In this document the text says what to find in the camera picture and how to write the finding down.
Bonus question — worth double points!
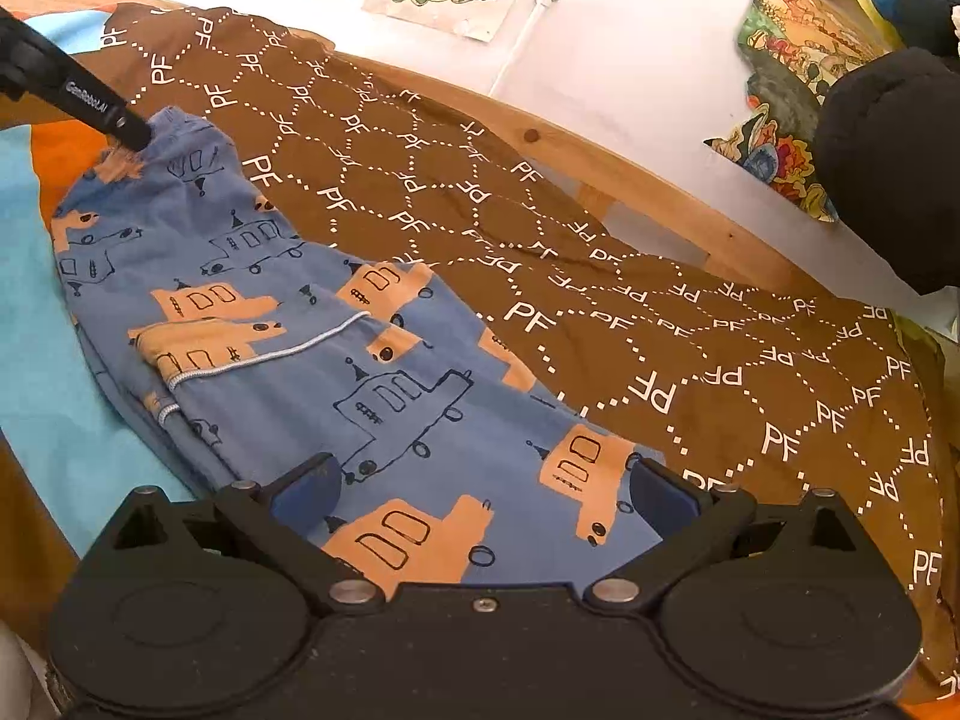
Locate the brown printed blanket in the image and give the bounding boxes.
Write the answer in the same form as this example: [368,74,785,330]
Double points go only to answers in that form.
[0,4,960,706]

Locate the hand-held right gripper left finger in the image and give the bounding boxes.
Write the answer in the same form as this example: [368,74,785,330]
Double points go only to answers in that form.
[105,452,391,612]

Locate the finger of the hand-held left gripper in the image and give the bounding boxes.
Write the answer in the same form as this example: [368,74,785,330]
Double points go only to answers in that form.
[0,7,155,152]

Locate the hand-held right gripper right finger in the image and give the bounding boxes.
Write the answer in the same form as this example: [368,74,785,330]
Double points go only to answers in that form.
[585,457,865,610]

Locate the blue pants with orange print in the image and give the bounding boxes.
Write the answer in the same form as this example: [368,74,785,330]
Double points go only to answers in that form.
[51,109,668,593]

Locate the white wall pipe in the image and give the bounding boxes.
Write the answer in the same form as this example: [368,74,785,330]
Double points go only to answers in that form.
[491,0,560,96]

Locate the black jacket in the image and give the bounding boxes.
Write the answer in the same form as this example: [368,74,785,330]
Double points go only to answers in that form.
[814,0,960,295]

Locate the wooden bed frame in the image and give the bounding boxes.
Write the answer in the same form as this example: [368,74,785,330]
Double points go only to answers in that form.
[0,0,841,293]

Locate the colourful landscape wall poster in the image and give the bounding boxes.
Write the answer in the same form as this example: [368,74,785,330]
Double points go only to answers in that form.
[703,0,901,224]

